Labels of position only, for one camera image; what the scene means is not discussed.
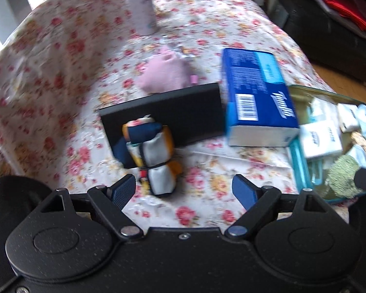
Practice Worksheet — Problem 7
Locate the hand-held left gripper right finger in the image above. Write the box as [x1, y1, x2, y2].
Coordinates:
[224, 174, 345, 240]

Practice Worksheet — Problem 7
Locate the small white tissue pack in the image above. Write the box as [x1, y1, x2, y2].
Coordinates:
[299, 120, 344, 159]
[337, 103, 361, 133]

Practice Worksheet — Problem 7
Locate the purple water bottle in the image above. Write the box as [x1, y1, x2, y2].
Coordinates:
[120, 0, 158, 36]

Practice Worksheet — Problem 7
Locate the blue tissue pack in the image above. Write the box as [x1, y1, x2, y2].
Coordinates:
[221, 48, 301, 147]

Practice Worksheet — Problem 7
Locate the red cloth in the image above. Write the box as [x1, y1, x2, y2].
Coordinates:
[311, 0, 366, 37]

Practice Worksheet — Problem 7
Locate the flat black box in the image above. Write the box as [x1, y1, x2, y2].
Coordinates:
[98, 82, 227, 169]

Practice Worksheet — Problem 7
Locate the teal storage box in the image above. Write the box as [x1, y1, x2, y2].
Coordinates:
[288, 85, 366, 204]

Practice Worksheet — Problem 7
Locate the floral tablecloth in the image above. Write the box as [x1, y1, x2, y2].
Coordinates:
[0, 0, 336, 229]

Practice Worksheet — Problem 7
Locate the tan knitted cloth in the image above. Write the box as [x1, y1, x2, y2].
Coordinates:
[351, 131, 366, 160]

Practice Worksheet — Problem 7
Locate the pink plush pouch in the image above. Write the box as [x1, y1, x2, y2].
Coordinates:
[136, 45, 199, 94]

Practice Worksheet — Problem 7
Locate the green knitted ball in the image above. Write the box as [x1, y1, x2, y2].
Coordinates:
[326, 155, 366, 198]

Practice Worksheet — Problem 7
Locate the colourful cloth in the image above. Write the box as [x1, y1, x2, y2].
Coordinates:
[122, 114, 183, 198]

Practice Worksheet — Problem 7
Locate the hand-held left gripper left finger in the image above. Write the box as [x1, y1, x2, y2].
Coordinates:
[33, 174, 144, 239]

